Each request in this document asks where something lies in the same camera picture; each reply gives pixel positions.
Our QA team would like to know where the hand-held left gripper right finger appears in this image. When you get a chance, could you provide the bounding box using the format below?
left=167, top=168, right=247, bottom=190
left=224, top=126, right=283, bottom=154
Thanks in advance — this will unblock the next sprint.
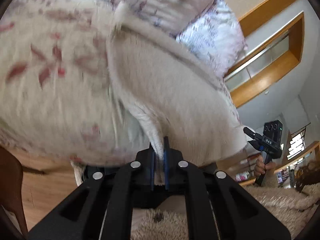
left=163, top=137, right=292, bottom=240

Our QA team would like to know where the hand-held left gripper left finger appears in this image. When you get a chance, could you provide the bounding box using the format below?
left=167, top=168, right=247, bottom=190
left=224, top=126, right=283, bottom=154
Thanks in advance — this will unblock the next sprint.
left=27, top=142, right=156, bottom=240

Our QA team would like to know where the white fleece garment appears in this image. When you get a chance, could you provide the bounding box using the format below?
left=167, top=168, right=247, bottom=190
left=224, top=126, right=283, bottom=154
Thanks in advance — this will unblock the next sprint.
left=106, top=1, right=251, bottom=168

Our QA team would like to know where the person's right forearm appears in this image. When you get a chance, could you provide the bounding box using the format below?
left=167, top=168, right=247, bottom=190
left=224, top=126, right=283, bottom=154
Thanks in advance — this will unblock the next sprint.
left=262, top=166, right=280, bottom=188

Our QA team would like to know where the person's right hand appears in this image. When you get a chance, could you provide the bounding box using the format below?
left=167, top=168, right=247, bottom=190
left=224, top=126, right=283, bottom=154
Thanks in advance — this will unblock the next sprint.
left=255, top=155, right=276, bottom=178

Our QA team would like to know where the wooden handrail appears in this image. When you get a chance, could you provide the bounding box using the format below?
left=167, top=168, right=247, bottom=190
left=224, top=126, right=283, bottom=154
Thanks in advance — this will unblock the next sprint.
left=274, top=141, right=320, bottom=173

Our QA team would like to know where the person's dark curly hair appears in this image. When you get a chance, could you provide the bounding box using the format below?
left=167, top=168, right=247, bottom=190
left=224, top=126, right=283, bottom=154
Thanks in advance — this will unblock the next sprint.
left=294, top=159, right=320, bottom=193

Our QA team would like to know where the person's beige fleece clothing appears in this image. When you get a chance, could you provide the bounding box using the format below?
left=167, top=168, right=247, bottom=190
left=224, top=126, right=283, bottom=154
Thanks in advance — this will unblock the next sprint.
left=130, top=182, right=318, bottom=240

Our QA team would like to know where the floral white blanket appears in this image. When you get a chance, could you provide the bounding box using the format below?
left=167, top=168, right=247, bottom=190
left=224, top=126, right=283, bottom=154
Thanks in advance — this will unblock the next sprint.
left=0, top=0, right=157, bottom=167

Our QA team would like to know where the brown wooden chair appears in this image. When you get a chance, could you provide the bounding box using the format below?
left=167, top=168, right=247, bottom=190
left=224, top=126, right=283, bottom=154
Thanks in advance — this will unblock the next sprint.
left=0, top=146, right=30, bottom=238

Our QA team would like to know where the wooden window frame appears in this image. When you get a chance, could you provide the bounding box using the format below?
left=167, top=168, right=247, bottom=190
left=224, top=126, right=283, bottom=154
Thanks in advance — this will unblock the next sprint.
left=223, top=0, right=306, bottom=108

